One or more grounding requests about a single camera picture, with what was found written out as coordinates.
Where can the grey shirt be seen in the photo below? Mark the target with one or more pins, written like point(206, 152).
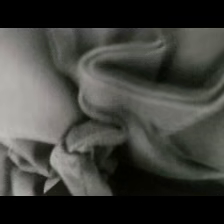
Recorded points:
point(110, 100)

